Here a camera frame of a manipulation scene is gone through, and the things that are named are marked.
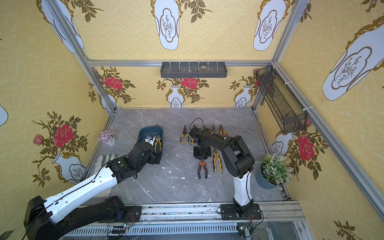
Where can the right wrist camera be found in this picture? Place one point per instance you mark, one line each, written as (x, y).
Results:
(193, 132)

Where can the grey wall shelf tray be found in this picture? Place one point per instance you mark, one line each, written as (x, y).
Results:
(194, 69)

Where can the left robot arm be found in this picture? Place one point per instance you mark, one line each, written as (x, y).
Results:
(55, 216)

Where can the black wire mesh basket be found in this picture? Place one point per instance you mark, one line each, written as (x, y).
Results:
(286, 109)

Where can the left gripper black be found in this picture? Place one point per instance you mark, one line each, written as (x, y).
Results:
(155, 150)

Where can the pink flower pot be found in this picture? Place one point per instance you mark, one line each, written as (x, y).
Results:
(107, 137)

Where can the yellow black striped pliers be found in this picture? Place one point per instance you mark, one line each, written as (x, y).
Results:
(184, 135)

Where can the yellow wide handle pliers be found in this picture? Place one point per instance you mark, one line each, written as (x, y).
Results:
(217, 161)

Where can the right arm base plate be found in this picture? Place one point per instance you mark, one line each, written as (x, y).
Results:
(233, 212)

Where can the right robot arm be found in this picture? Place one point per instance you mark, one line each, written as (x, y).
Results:
(238, 160)

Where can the yellow pliers silver head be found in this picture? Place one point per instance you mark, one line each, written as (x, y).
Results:
(158, 143)

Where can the aluminium front rail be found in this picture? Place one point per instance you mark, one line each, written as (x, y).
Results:
(281, 221)

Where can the teal plastic storage box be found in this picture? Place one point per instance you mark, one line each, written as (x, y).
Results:
(152, 130)

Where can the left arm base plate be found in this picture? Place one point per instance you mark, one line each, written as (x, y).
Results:
(130, 214)

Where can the green potted plant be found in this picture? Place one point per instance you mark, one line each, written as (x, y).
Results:
(273, 172)

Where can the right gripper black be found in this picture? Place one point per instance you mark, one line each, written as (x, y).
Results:
(201, 151)

